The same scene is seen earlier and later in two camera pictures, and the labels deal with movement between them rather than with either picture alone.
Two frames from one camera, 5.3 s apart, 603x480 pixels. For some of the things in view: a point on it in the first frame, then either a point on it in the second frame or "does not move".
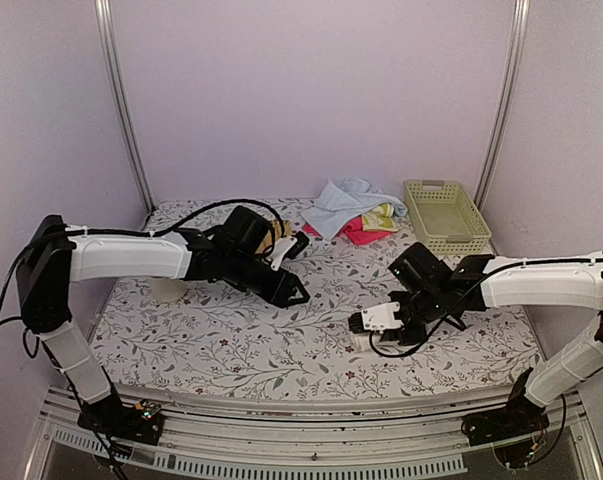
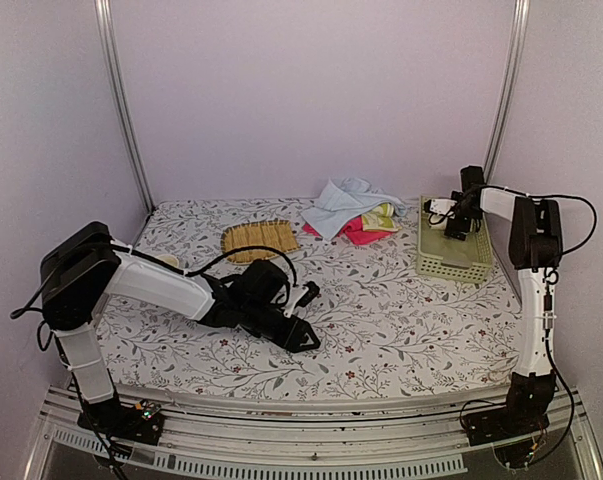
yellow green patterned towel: [380, 219] does not move
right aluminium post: [506, 99] does not move
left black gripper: [285, 287] → [297, 335]
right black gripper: [419, 336] → [458, 233]
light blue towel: [343, 200] does not move
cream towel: [360, 343] → [437, 221]
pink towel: [354, 231] does not move
